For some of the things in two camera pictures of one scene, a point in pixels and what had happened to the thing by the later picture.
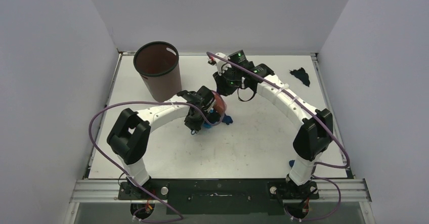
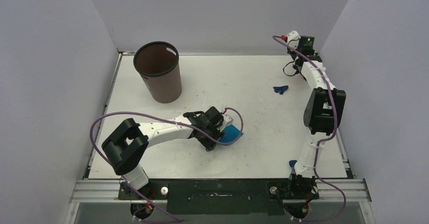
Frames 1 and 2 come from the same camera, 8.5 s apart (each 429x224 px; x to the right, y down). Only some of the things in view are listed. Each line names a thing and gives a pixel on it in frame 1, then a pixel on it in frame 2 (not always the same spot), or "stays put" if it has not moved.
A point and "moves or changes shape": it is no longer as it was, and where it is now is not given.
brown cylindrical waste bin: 159,64 stays put
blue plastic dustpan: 208,125 moves or changes shape
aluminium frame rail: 343,189 stays put
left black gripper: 192,126 -> 209,144
